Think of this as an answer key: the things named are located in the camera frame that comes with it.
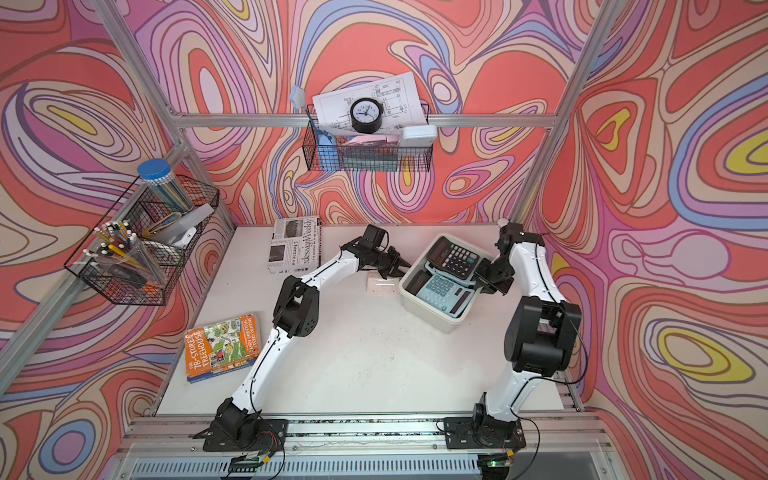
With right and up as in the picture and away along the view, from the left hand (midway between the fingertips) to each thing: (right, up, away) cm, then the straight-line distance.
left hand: (415, 265), depth 99 cm
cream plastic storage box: (-1, +3, -6) cm, 7 cm away
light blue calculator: (+10, -3, -7) cm, 13 cm away
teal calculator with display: (+9, -8, -12) cm, 17 cm away
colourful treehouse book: (-57, -22, -15) cm, 63 cm away
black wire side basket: (-73, +15, -23) cm, 78 cm away
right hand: (+17, -7, -13) cm, 23 cm away
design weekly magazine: (-43, +7, +9) cm, 45 cm away
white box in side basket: (-60, +10, -27) cm, 66 cm away
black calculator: (0, -5, -8) cm, 9 cm away
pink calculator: (-13, -7, +2) cm, 15 cm away
